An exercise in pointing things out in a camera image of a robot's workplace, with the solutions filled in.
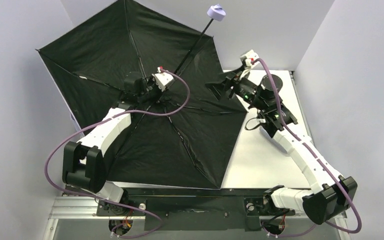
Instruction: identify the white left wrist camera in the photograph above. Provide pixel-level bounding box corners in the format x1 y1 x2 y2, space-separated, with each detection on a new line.
152 66 175 92

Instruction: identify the lavender folding umbrella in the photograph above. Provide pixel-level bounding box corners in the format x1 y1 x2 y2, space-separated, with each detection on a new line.
38 0 247 189

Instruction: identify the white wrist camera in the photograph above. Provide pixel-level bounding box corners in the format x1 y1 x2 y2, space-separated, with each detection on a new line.
152 66 175 92
239 49 259 80

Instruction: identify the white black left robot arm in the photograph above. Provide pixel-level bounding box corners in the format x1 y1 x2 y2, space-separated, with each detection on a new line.
62 70 175 204

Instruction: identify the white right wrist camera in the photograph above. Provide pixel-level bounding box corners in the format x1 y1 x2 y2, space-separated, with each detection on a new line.
239 49 259 80

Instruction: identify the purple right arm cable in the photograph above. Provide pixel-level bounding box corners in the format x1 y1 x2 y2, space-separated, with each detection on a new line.
250 57 363 239

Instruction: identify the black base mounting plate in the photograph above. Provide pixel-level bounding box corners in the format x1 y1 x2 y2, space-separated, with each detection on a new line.
62 185 330 232

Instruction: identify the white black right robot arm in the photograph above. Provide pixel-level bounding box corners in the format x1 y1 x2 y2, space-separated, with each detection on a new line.
205 70 358 225

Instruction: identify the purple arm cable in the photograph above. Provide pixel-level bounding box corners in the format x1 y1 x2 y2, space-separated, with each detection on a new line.
43 68 192 240
250 57 363 239

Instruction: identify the aluminium front frame rail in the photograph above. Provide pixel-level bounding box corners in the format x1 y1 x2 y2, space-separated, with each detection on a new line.
47 195 348 220

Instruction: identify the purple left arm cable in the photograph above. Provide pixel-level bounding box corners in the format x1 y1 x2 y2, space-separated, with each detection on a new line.
43 68 192 240

